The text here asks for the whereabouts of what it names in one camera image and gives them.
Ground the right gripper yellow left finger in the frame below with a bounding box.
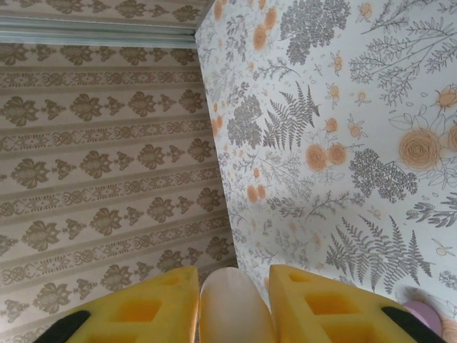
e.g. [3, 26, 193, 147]
[35, 265, 200, 343]

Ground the pink round pad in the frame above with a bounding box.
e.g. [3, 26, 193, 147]
[402, 299, 441, 343]

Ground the white wireless earbud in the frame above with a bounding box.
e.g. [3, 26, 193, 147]
[198, 267, 278, 343]

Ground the aluminium frame post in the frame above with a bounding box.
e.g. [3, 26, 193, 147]
[0, 16, 198, 49]

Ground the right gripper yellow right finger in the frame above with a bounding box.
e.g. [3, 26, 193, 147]
[267, 264, 446, 343]

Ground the floral patterned table cover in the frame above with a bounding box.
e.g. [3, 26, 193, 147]
[195, 0, 457, 343]

